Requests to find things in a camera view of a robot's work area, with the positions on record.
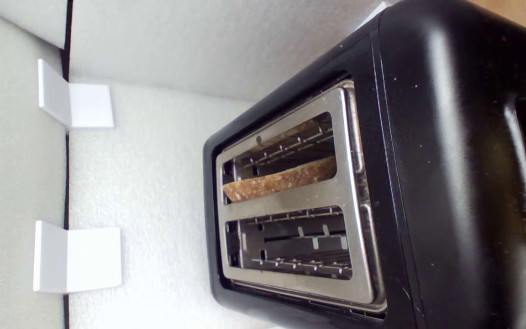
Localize black two-slot toaster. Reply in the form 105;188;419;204
202;0;526;329

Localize brown bread slice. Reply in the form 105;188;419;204
222;156;338;204

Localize white wall clip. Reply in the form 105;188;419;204
37;58;115;129
33;220;122;294

